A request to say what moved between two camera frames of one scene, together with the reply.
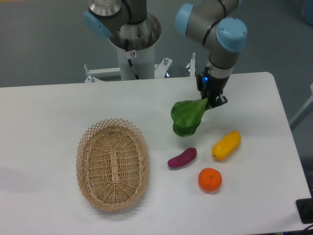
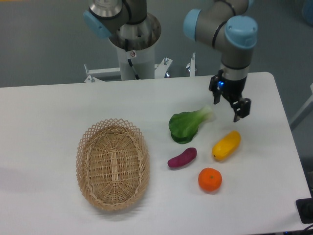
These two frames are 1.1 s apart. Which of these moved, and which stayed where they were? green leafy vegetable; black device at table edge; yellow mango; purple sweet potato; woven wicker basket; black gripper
Moved: black gripper; green leafy vegetable
Stayed: purple sweet potato; black device at table edge; woven wicker basket; yellow mango
